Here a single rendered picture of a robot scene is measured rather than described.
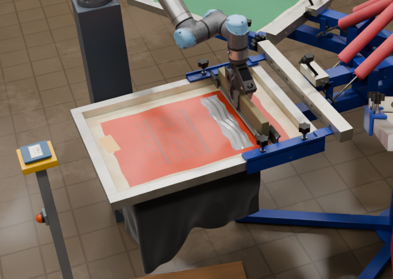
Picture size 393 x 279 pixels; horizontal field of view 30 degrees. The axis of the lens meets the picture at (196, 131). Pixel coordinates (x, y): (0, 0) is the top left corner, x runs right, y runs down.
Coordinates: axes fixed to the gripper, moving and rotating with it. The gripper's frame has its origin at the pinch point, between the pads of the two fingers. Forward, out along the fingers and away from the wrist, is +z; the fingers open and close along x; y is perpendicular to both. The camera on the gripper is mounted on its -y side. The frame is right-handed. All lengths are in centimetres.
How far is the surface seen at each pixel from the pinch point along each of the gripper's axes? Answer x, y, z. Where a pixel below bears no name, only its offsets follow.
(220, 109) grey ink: 6.3, 7.2, 4.9
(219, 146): 15.0, -13.2, 5.3
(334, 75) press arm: -37.6, -2.0, -3.2
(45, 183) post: 77, 10, 18
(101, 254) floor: 58, 47, 101
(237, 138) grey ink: 7.7, -12.2, 4.8
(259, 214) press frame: -21, 35, 96
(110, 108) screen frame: 45, 25, 4
